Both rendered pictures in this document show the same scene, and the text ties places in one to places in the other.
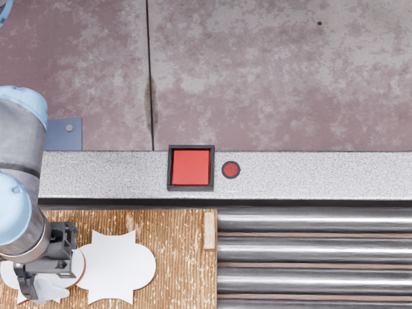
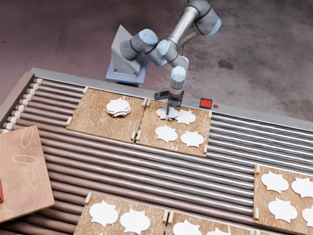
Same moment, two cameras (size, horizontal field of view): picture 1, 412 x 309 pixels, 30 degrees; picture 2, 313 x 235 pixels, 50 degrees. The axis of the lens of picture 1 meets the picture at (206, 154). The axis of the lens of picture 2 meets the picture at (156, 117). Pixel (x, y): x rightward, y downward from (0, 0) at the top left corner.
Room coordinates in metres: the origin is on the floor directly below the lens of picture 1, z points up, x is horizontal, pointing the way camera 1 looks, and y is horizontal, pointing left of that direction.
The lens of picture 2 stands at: (-1.08, 0.45, 2.50)
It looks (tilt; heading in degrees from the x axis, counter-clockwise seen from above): 49 degrees down; 356
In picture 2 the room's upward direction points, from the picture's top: 5 degrees clockwise
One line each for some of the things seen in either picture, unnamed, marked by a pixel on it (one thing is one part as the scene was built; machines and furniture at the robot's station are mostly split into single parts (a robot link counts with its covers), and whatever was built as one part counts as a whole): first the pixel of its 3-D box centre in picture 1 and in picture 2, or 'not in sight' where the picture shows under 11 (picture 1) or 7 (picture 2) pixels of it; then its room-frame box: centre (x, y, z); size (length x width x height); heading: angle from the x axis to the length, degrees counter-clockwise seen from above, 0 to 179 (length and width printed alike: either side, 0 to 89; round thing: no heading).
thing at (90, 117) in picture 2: not in sight; (108, 114); (0.29, 0.65, 0.93); 0.41 x 0.35 x 0.02; 77
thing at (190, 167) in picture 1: (190, 168); (205, 103); (0.41, 0.03, 0.92); 0.06 x 0.06 x 0.01; 77
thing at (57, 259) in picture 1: (40, 246); (174, 98); (0.29, 0.25, 1.09); 0.09 x 0.08 x 0.12; 78
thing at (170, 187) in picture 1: (190, 168); (206, 103); (0.41, 0.03, 0.92); 0.08 x 0.08 x 0.02; 77
